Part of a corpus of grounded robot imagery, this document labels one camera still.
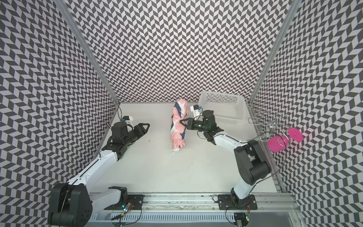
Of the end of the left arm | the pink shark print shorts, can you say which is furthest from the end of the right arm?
the end of the left arm

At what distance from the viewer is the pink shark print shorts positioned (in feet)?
2.58

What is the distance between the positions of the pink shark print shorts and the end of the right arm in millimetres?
79

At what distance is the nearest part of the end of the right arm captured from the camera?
26.8 inches

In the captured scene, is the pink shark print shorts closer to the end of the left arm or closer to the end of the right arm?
the end of the right arm
